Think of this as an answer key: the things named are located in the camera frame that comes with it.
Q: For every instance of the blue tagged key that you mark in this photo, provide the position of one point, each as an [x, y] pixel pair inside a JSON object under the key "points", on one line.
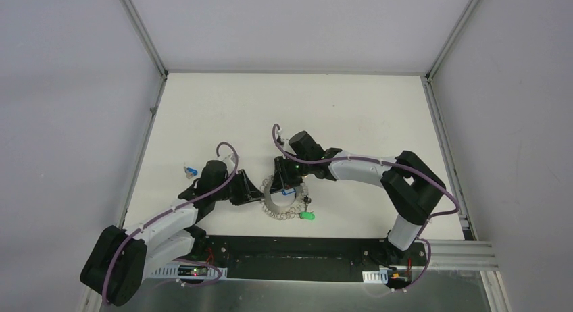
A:
{"points": [[288, 192], [190, 172]]}

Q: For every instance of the white cable duct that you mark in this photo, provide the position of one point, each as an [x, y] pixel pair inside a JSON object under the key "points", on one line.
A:
{"points": [[375, 277], [188, 272]]}

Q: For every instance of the left white cable duct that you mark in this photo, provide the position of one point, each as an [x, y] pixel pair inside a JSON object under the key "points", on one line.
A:
{"points": [[188, 272]]}

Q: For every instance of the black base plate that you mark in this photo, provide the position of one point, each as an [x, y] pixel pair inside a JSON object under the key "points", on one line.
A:
{"points": [[303, 259]]}

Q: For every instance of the round metal keyring disc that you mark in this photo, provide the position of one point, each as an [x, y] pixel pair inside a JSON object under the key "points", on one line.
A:
{"points": [[280, 207]]}

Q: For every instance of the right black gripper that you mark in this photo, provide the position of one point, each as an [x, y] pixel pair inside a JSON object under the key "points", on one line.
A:
{"points": [[282, 179]]}

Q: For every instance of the green key tag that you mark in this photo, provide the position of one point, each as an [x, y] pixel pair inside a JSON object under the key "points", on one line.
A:
{"points": [[307, 216]]}

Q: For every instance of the right white cable duct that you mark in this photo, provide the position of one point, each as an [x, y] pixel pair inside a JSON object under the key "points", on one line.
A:
{"points": [[375, 277]]}

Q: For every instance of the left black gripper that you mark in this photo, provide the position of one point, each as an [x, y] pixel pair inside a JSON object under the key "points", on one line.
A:
{"points": [[241, 188]]}

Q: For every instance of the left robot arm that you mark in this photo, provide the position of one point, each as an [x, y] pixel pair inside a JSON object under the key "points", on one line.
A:
{"points": [[123, 257]]}

